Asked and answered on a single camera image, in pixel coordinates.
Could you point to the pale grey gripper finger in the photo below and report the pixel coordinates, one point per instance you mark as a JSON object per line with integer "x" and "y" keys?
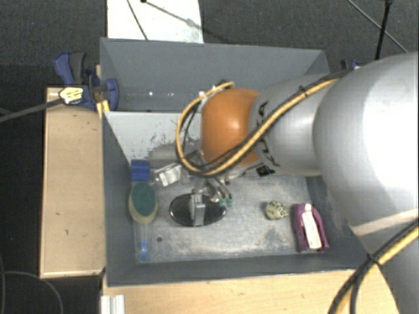
{"x": 192, "y": 204}
{"x": 200, "y": 215}

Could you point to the black oval dish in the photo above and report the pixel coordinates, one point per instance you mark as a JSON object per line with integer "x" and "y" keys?
{"x": 214, "y": 213}

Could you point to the clear plastic piece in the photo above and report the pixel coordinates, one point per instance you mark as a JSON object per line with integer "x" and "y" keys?
{"x": 169, "y": 176}

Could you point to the grey metal bin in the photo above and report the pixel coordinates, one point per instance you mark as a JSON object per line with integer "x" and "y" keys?
{"x": 235, "y": 237}

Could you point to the blue rectangular block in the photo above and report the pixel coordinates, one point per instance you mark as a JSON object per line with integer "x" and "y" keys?
{"x": 140, "y": 170}

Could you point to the purple and white stapler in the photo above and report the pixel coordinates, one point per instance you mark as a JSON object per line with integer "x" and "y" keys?
{"x": 309, "y": 227}

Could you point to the pale wood board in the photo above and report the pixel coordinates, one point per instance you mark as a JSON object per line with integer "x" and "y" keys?
{"x": 73, "y": 188}

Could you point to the black cylinder on white bracket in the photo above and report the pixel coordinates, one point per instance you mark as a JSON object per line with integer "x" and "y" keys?
{"x": 264, "y": 170}

